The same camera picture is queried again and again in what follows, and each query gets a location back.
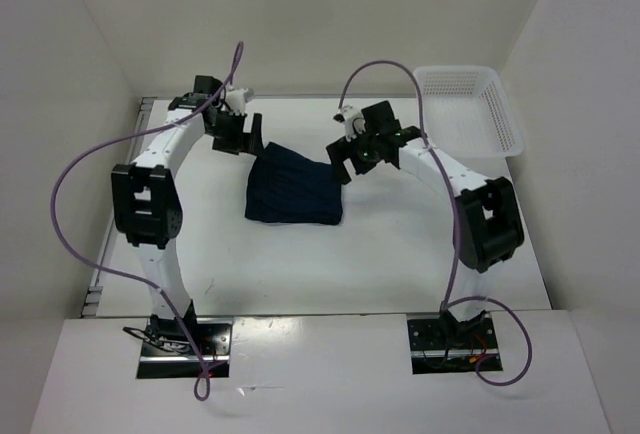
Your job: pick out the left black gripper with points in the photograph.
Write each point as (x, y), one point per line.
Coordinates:
(241, 142)

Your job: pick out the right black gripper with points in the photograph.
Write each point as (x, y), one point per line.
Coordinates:
(341, 150)

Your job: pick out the navy blue shorts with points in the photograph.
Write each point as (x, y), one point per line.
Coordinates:
(285, 187)

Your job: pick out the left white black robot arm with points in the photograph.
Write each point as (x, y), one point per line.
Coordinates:
(147, 209)

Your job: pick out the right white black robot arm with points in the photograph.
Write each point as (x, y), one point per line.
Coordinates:
(487, 226)

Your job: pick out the white perforated plastic basket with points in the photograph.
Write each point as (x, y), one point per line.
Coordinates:
(467, 112)

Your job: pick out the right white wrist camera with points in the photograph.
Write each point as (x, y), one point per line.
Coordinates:
(352, 120)

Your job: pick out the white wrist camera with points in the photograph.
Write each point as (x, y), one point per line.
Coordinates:
(352, 120)
(236, 100)

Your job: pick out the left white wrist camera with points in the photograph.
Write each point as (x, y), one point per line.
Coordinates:
(236, 100)

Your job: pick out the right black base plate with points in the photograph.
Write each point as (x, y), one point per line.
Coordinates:
(437, 349)

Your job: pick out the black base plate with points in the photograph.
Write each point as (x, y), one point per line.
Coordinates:
(163, 359)
(437, 349)

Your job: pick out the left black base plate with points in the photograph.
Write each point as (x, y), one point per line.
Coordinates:
(163, 359)

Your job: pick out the aluminium table edge rail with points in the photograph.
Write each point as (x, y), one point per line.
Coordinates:
(122, 183)

